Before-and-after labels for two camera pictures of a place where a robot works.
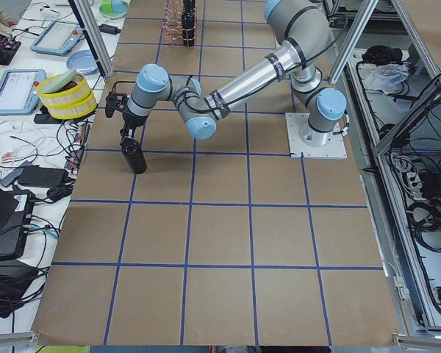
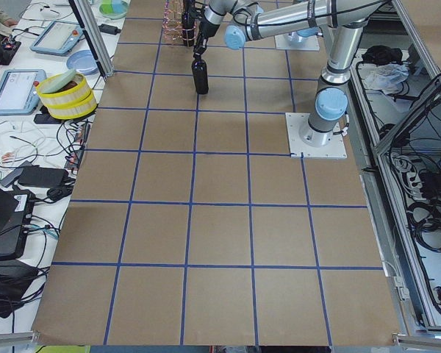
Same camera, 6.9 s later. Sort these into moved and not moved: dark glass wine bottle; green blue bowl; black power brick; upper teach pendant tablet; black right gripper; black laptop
Moved: black right gripper; dark glass wine bottle
Not moved: upper teach pendant tablet; green blue bowl; black power brick; black laptop
